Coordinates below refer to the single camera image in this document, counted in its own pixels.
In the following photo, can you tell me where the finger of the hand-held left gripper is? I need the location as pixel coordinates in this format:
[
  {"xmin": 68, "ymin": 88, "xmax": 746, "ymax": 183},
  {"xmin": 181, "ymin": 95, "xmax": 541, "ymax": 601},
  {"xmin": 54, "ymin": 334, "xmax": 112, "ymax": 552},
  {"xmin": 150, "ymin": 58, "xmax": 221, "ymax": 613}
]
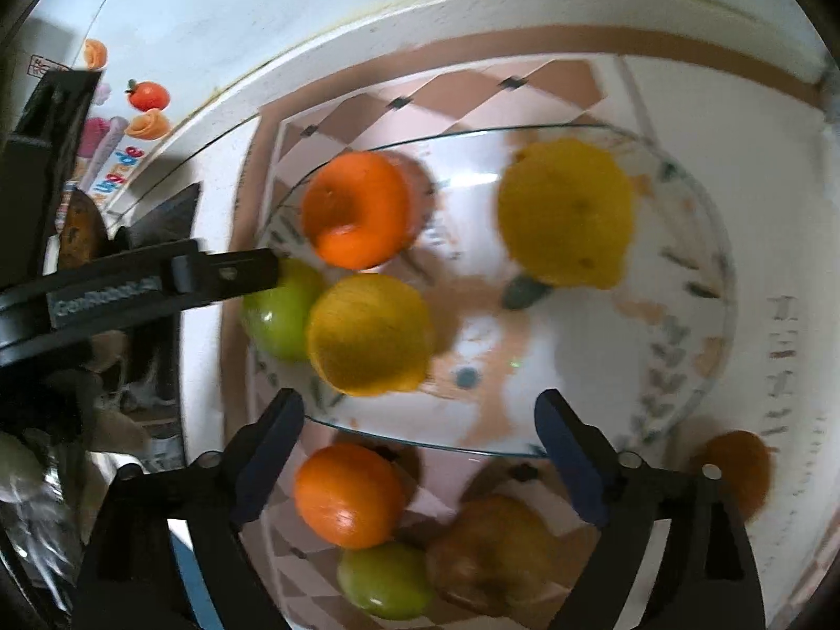
[{"xmin": 169, "ymin": 246, "xmax": 282, "ymax": 311}]

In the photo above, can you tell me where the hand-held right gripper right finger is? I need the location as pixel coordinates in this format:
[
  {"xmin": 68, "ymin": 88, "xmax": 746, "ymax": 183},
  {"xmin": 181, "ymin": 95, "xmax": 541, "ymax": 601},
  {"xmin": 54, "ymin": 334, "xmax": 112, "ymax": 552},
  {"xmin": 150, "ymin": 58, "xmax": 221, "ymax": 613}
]
[{"xmin": 533, "ymin": 388, "xmax": 769, "ymax": 630}]

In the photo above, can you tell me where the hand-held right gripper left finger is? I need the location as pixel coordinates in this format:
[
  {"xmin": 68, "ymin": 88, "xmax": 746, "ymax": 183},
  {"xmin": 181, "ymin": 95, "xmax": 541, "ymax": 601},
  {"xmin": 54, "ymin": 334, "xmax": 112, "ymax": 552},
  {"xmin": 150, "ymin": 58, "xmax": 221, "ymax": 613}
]
[{"xmin": 71, "ymin": 387, "xmax": 307, "ymax": 630}]

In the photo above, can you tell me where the green apple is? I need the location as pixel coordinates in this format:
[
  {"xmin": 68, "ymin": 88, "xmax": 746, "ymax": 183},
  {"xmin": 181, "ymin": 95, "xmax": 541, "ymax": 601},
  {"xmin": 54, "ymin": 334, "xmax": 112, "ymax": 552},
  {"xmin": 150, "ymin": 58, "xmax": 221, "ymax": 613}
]
[
  {"xmin": 241, "ymin": 257, "xmax": 328, "ymax": 363},
  {"xmin": 337, "ymin": 541, "xmax": 435, "ymax": 622}
]

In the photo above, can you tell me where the orange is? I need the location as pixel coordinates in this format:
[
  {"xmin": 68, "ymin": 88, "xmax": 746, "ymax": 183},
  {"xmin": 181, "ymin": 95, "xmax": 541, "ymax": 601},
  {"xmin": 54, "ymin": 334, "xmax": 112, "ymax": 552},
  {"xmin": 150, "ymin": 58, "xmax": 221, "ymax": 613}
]
[
  {"xmin": 689, "ymin": 430, "xmax": 774, "ymax": 521},
  {"xmin": 300, "ymin": 151, "xmax": 413, "ymax": 271},
  {"xmin": 294, "ymin": 442, "xmax": 408, "ymax": 551}
]

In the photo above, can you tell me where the clear glass bowl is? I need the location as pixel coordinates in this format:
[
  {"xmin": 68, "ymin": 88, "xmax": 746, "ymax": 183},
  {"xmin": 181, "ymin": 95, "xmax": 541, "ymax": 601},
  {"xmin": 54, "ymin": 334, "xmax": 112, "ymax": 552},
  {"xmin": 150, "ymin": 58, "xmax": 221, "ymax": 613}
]
[{"xmin": 245, "ymin": 123, "xmax": 736, "ymax": 460}]

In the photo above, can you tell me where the small yellow lemon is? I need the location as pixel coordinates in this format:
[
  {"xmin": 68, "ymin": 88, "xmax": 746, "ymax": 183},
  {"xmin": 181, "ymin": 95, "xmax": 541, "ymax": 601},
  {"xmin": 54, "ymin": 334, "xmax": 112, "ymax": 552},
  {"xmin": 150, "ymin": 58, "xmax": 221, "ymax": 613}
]
[{"xmin": 306, "ymin": 274, "xmax": 435, "ymax": 397}]

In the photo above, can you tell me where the large yellow lemon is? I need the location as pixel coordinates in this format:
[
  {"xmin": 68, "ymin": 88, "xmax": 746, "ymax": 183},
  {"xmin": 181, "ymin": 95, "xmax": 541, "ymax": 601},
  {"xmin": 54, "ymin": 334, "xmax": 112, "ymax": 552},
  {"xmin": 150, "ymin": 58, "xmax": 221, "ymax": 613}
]
[{"xmin": 497, "ymin": 138, "xmax": 636, "ymax": 290}]

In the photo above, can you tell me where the brown pear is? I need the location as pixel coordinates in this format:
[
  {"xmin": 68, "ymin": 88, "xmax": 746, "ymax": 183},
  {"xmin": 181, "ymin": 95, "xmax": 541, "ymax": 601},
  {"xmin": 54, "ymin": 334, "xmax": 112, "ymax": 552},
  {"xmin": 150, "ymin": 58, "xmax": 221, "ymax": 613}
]
[{"xmin": 425, "ymin": 495, "xmax": 565, "ymax": 618}]

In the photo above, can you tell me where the fruit printed carton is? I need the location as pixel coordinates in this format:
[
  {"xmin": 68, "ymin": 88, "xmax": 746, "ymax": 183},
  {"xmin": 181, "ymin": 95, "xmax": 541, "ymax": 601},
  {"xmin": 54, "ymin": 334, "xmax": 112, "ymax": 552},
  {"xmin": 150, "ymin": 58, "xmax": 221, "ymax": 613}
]
[{"xmin": 26, "ymin": 36, "xmax": 173, "ymax": 211}]

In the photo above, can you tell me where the clear plastic bag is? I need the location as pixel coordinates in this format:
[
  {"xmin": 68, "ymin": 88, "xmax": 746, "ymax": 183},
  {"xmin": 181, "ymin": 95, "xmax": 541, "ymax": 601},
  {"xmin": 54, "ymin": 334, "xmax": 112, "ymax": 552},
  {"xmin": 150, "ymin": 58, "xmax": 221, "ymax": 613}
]
[{"xmin": 0, "ymin": 429, "xmax": 89, "ymax": 611}]

